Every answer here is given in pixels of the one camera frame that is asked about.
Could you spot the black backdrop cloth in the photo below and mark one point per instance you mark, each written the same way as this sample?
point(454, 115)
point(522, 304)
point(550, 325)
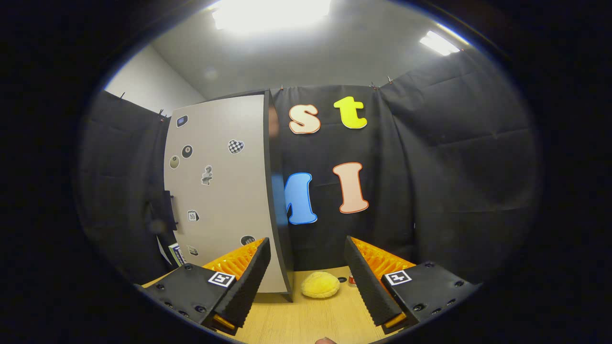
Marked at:
point(454, 167)

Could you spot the light grey shoe cabinet door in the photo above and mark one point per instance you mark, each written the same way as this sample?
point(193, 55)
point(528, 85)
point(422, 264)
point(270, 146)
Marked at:
point(224, 191)

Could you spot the dark grey shoe cabinet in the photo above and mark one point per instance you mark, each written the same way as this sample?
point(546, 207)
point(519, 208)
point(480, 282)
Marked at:
point(282, 248)

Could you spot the blue-spined book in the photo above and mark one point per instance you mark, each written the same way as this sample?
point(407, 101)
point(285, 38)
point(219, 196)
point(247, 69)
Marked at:
point(180, 253)

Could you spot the green-spined book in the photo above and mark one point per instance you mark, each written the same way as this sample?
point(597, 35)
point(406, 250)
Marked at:
point(172, 254)

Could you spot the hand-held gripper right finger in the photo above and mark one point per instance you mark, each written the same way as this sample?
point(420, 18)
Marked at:
point(368, 286)

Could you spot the small bottle with red label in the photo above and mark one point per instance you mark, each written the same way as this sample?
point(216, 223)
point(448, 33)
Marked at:
point(352, 280)

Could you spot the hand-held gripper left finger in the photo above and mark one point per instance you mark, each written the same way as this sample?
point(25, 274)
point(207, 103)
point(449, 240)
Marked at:
point(246, 286)

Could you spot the yellow plush toy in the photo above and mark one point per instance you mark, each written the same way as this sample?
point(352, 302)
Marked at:
point(320, 284)

